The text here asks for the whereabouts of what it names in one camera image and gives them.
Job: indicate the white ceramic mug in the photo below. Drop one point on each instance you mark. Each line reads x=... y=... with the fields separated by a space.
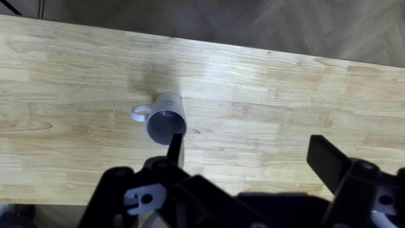
x=162 y=121

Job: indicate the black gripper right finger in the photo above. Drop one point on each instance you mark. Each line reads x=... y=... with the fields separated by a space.
x=359 y=190

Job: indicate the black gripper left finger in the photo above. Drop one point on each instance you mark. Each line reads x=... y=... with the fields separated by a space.
x=127 y=203

